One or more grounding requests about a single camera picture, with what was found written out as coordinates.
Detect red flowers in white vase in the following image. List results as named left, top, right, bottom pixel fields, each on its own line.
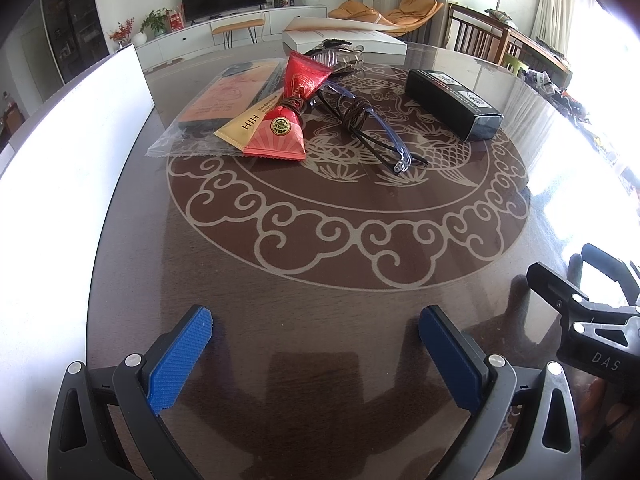
left=107, top=18, right=148, bottom=51

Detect wooden bench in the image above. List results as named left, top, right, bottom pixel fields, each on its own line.
left=447, top=2, right=573, bottom=88

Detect yellow sachet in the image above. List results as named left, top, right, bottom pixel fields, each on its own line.
left=213, top=91, right=281, bottom=153

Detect grey striped cushion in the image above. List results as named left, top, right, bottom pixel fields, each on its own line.
left=484, top=8, right=521, bottom=30

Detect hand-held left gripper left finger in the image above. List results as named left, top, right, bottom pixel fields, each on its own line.
left=47, top=305, right=214, bottom=480

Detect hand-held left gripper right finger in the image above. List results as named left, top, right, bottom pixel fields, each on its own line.
left=419, top=305, right=583, bottom=480

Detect white tv cabinet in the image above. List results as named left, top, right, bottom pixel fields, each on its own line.
left=132, top=4, right=328, bottom=68

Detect bushy potted plant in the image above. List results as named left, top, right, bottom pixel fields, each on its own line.
left=140, top=8, right=171, bottom=38

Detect orange phone case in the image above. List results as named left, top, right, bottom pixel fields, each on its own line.
left=146, top=57, right=291, bottom=158

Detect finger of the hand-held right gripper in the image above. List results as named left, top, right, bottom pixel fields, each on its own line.
left=526, top=261, right=640, bottom=377
left=569, top=242, right=640, bottom=306

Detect pile of small clutter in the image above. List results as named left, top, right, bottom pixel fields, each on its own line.
left=522, top=67, right=591, bottom=126

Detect black rectangular box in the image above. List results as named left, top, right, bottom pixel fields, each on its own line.
left=404, top=68, right=502, bottom=142

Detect white sheer curtain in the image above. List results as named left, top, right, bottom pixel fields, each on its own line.
left=530, top=0, right=583, bottom=56

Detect white flat box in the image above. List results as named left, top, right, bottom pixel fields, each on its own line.
left=281, top=16, right=408, bottom=57

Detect red foil packet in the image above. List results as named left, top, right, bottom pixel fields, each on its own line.
left=241, top=51, right=333, bottom=161

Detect orange seat stool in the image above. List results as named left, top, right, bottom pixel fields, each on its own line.
left=210, top=17, right=266, bottom=48

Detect white storage box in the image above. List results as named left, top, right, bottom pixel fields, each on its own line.
left=0, top=43, right=156, bottom=480

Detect orange lounge chair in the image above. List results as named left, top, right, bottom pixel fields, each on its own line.
left=327, top=0, right=444, bottom=36

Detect glasses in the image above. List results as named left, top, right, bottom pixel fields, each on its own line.
left=314, top=82, right=430, bottom=176

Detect rhinestone hair clip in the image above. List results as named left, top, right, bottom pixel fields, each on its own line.
left=304, top=37, right=366, bottom=73

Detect dark display cabinet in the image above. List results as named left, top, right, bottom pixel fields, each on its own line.
left=40, top=0, right=111, bottom=86

